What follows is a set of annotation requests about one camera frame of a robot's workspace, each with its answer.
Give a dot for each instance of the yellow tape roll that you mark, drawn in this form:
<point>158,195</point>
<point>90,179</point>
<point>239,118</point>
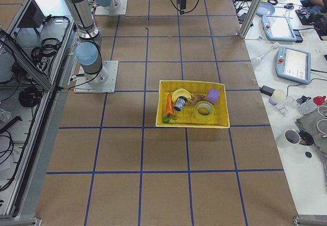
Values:
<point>204,111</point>

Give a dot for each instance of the blue grey plate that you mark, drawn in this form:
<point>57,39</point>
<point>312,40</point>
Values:
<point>265,8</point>

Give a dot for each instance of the far white teach pendant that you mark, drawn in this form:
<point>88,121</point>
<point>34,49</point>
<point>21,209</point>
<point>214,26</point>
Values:
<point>278,28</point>

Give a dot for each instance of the white teach pendant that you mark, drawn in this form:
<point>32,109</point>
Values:
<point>293,65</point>
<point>278,28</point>

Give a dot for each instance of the yellow toy banana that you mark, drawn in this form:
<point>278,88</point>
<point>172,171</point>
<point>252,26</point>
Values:
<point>181,92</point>

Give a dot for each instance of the light bulb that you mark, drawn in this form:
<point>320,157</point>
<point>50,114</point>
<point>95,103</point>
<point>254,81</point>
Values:
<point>255,62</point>

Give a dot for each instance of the black scissors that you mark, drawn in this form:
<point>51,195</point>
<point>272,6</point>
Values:
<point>289,6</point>

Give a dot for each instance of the purple foam cube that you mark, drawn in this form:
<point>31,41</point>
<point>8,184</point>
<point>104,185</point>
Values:
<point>213,95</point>

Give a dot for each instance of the blue black can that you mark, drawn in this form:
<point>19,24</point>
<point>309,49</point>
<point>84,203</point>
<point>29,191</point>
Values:
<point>180,102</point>

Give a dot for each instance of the brown toy piece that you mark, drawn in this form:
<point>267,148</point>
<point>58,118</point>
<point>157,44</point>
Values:
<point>194,99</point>

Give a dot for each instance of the yellow woven basket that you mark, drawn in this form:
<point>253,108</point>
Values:
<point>186,117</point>

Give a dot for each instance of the orange toy carrot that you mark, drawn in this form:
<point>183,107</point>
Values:
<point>169,107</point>

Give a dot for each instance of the black power adapter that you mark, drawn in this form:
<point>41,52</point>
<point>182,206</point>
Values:
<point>267,90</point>

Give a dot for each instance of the near white teach pendant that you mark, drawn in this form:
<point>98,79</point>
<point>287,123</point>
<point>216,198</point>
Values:
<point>293,65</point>

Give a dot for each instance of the purple white cup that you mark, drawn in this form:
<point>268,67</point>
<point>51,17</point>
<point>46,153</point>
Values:
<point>277,96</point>

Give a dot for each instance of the black monitor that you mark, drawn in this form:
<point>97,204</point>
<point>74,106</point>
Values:
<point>33,18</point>

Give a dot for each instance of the clear plastic packaging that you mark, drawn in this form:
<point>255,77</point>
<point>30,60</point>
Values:
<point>283,107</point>

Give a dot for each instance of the red small object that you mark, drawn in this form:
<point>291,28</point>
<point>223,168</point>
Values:
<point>319,100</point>

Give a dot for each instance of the white mug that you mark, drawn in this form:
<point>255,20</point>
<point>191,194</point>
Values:
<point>288,138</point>

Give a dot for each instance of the grey cloth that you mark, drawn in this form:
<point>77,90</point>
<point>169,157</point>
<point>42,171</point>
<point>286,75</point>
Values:
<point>315,124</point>

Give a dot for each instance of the black round lid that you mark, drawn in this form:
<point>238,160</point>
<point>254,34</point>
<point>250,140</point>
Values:
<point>306,139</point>

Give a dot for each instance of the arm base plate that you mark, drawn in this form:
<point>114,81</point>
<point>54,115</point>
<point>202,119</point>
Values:
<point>100,11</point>
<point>104,83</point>

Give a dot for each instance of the aluminium frame post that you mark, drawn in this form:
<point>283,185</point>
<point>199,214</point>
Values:
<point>249,18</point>

